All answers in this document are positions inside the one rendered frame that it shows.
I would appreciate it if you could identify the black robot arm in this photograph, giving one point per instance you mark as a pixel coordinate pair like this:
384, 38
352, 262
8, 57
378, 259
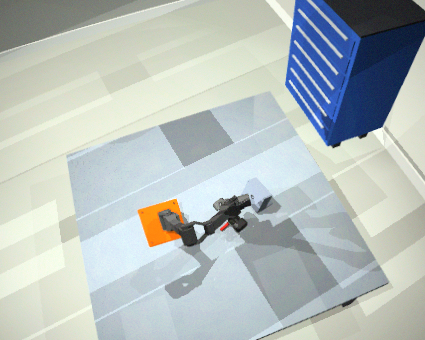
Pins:
229, 208

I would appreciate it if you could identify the grey sloped panel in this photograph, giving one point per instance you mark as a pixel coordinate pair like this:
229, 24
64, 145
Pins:
260, 197

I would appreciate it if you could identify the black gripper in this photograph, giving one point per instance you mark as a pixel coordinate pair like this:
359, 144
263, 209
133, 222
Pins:
237, 223

